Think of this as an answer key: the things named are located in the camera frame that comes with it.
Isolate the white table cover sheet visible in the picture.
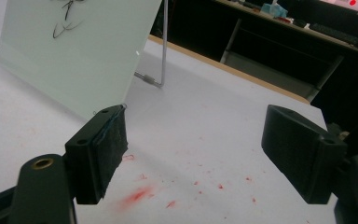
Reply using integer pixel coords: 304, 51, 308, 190
0, 38, 338, 224

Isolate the teal tissue box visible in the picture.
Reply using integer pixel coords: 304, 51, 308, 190
259, 2, 288, 19

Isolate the black keyboard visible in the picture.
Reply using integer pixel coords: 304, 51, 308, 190
309, 22, 358, 54

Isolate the white table frame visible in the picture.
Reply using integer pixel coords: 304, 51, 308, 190
213, 0, 358, 102

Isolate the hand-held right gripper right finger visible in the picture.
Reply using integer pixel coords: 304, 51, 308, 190
260, 104, 349, 205

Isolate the white glass whiteboard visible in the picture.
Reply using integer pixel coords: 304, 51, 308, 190
0, 0, 163, 120

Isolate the metal whiteboard stand rod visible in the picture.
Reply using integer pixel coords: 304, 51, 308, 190
133, 0, 170, 89

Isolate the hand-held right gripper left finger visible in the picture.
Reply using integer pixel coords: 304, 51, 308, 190
63, 104, 129, 205

